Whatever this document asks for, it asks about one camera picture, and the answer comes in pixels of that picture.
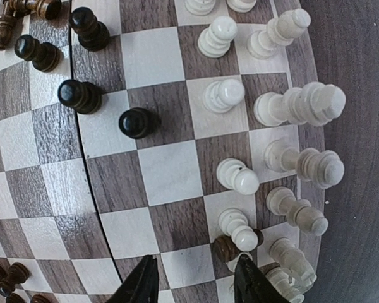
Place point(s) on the dark pawn standing centre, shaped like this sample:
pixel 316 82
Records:
pixel 138 122

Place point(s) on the white chess pieces row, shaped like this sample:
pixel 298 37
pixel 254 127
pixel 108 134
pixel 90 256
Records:
pixel 256 164

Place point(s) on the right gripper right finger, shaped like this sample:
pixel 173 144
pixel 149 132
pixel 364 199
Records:
pixel 251 285

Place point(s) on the wooden chess board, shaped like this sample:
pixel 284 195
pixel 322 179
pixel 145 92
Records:
pixel 80 202

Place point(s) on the dark queen chess piece lying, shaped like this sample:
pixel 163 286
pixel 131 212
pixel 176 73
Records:
pixel 12 10

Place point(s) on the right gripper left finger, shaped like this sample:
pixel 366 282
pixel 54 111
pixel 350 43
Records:
pixel 141 285

